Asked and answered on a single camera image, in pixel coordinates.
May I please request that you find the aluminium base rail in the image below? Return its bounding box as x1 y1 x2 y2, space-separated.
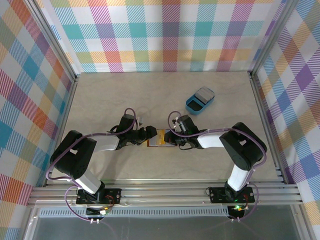
28 178 305 207

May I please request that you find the gold card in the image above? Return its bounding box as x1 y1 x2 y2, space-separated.
155 128 167 146

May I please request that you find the brown leather card holder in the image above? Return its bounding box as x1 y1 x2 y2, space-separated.
146 127 176 149

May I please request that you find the aluminium frame post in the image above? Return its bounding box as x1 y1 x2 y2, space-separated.
247 0 302 80
23 0 80 85

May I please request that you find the blue plastic card tray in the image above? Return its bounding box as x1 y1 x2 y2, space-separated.
184 86 216 116

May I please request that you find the stack of cards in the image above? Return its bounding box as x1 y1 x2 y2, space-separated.
195 86 215 105

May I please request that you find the purple cable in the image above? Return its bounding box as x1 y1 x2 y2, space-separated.
46 107 138 224
167 110 268 223

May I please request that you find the grey slotted cable duct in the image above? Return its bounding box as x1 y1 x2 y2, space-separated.
37 208 231 218

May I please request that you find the aluminium side rail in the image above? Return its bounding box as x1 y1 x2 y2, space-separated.
43 74 81 188
248 72 288 185

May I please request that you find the grey metal panel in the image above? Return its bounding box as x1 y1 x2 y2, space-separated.
23 204 312 240

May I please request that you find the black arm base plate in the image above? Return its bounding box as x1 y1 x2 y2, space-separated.
75 187 123 206
208 186 256 204

